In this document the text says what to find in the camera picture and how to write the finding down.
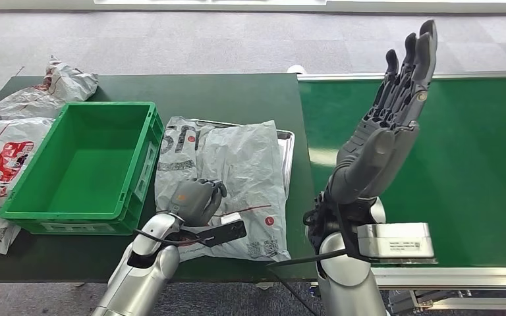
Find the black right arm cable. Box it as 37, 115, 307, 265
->
266, 249, 354, 316

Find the crumpled white mailer bag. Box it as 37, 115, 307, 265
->
0, 55, 99, 121

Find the aluminium conveyor frame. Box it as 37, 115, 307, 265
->
297, 70, 506, 316

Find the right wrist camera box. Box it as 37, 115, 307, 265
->
356, 223, 436, 261

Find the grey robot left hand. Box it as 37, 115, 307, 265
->
169, 178, 228, 228

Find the green conveyor belt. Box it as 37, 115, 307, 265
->
297, 78, 506, 268

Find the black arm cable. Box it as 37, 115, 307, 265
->
133, 228, 205, 247
266, 249, 354, 316

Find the electronic scale with steel tray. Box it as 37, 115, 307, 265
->
189, 118, 296, 201

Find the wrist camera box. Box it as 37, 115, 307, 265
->
356, 223, 436, 261
200, 213, 248, 248

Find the grey plastic mailer package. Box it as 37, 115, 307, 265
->
154, 115, 292, 263

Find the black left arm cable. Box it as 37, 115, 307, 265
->
133, 228, 205, 247

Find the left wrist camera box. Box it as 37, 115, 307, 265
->
200, 213, 248, 248

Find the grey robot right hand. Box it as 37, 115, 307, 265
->
325, 19, 438, 206

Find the green plastic crate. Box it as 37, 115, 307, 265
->
0, 101, 165, 236

